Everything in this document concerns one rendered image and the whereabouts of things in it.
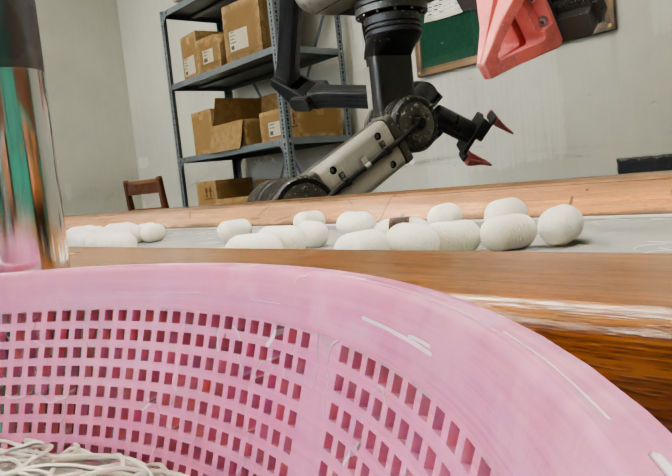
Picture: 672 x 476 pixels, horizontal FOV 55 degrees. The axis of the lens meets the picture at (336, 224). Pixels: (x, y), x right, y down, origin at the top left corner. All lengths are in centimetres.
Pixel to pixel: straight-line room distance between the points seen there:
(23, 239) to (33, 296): 3
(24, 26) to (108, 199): 530
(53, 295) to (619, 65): 244
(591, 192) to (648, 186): 4
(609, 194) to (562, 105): 216
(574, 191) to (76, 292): 40
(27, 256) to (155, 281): 6
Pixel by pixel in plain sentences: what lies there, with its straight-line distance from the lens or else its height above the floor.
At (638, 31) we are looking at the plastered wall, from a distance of 254.
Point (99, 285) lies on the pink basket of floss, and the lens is 18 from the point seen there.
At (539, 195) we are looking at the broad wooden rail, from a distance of 52.
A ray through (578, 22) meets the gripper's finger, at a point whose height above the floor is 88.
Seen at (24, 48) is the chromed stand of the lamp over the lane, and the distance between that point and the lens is 22.
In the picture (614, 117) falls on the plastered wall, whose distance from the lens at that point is 255.
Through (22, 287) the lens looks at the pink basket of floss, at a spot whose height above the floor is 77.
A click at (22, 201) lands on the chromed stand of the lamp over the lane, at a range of 21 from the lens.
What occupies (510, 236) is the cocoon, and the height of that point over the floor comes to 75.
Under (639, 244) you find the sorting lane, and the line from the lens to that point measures 34.
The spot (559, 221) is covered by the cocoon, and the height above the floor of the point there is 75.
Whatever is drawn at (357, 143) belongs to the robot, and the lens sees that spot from 115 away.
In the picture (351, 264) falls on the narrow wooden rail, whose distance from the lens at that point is 16.
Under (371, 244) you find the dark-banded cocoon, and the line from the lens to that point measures 31.
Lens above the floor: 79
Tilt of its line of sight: 4 degrees down
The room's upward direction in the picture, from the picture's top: 6 degrees counter-clockwise
